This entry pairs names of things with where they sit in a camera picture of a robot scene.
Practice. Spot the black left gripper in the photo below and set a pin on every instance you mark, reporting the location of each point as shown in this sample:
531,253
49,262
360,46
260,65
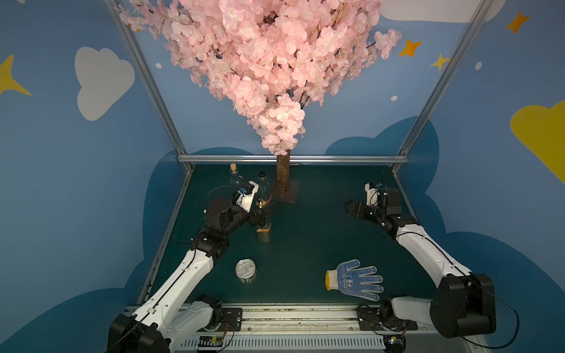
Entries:
254,215

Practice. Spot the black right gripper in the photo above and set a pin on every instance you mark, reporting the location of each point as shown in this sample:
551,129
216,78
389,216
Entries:
364,212

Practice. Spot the clear square glass bottle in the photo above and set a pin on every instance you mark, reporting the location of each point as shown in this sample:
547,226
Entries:
265,237

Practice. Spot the yellow bottle label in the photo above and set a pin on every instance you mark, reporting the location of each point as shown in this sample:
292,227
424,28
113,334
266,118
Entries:
266,228

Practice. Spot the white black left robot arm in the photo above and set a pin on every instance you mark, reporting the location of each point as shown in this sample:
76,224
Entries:
185,273

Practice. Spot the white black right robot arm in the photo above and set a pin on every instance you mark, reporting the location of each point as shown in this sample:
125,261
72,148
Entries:
464,304

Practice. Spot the black capped glass bottle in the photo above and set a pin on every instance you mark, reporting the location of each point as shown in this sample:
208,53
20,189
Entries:
264,194

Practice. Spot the cork stoppered glass bottle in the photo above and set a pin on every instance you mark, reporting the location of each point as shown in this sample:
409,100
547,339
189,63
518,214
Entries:
236,180

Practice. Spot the aluminium back crossbar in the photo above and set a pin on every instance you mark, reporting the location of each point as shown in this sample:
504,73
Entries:
323,159

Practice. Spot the blue dotted work glove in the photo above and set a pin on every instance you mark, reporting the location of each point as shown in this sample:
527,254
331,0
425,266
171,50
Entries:
352,280

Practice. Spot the small green circuit board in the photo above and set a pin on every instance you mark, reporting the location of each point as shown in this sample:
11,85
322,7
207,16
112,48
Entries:
210,342

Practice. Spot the pink cherry blossom tree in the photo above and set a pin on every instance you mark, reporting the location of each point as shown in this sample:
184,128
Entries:
271,59

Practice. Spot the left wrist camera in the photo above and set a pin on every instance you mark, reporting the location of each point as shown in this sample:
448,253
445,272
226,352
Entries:
245,195

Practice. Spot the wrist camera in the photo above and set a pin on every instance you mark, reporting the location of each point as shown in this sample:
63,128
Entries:
372,193
245,195

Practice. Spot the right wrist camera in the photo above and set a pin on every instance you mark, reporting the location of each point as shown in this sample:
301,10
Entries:
372,193

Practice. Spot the brown tree base plate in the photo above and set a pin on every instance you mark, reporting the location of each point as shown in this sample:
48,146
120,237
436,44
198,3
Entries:
290,196

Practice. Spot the aluminium frame post right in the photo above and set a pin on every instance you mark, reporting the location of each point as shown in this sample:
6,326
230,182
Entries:
464,44

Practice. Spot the aluminium frame post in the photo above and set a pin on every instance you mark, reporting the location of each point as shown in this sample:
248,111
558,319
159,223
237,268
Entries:
138,58
464,44

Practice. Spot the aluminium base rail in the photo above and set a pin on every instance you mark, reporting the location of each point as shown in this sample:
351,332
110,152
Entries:
349,339

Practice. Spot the aluminium frame post left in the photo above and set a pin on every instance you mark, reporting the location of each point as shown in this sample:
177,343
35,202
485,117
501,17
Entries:
138,58

